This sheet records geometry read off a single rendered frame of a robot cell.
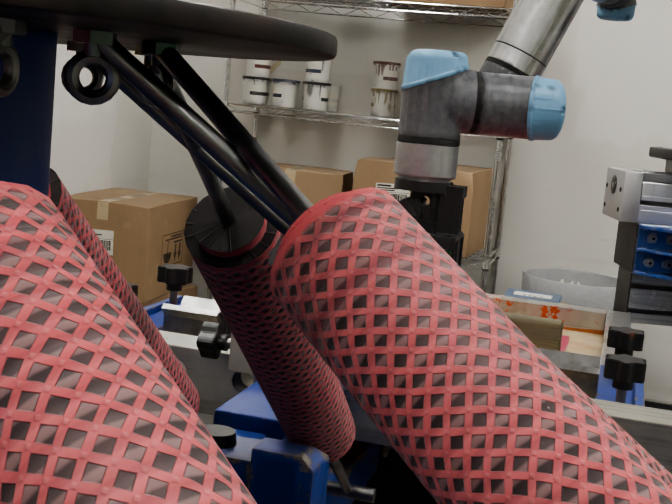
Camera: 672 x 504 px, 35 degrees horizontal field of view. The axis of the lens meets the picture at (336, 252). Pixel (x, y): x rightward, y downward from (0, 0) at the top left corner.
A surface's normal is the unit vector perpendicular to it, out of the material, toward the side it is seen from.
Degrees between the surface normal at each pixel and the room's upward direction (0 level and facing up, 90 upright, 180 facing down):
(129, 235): 90
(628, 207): 90
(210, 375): 90
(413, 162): 90
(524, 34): 81
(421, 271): 40
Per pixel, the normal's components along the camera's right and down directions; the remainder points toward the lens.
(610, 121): -0.26, 0.11
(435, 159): 0.23, 0.15
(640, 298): -0.02, 0.14
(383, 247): 0.07, -0.67
